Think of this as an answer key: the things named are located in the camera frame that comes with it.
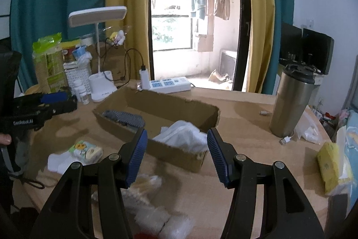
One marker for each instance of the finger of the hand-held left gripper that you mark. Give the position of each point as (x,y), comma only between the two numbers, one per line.
(64,108)
(54,98)

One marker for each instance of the brown cardboard box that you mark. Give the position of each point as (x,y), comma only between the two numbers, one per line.
(170,107)

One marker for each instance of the brown carton behind lamp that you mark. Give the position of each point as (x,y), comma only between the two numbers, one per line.
(112,59)

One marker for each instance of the cardboard scraps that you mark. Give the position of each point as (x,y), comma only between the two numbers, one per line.
(219,76)

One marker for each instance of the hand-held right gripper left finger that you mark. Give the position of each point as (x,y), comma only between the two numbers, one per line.
(138,155)

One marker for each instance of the white desk lamp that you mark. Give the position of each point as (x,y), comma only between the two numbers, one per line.
(98,16)

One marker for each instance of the yellow tissue pack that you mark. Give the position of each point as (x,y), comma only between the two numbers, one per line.
(328,164)

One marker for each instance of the small metal connector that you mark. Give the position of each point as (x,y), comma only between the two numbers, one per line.
(264,113)

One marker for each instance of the clear plastic bag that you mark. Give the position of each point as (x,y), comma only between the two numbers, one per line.
(309,129)

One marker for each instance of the white fluffy socks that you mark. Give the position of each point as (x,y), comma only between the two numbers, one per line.
(167,223)

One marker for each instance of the dark chair back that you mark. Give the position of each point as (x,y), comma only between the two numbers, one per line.
(8,73)

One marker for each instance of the small printed tissue packet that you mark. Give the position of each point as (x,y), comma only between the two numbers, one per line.
(85,151)

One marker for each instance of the white usb plug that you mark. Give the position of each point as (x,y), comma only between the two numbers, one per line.
(285,141)

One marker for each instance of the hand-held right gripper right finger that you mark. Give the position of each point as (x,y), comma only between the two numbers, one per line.
(219,160)

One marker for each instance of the white woven basket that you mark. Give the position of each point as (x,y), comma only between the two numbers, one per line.
(75,73)

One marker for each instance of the small yellow white toy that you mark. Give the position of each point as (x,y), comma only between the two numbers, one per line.
(119,36)

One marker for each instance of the tan soft bundle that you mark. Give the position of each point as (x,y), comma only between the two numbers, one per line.
(145,185)

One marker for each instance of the black monitor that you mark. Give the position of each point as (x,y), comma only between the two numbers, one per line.
(291,40)
(318,48)

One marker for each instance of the white charger plug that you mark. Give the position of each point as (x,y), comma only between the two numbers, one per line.
(144,78)

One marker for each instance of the white power strip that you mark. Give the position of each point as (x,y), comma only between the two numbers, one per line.
(167,84)

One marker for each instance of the person's left hand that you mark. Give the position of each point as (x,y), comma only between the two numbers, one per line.
(5,140)

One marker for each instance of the light blue printed blanket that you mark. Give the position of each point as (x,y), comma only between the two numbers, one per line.
(351,143)

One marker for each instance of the cardboard box on balcony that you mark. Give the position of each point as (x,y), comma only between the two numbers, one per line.
(205,43)

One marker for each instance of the steel tumbler with black lid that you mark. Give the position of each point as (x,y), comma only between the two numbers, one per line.
(288,104)

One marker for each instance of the white balcony appliance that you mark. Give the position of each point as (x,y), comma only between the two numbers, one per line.
(228,65)

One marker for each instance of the green snack packet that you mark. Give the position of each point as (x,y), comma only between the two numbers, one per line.
(49,62)

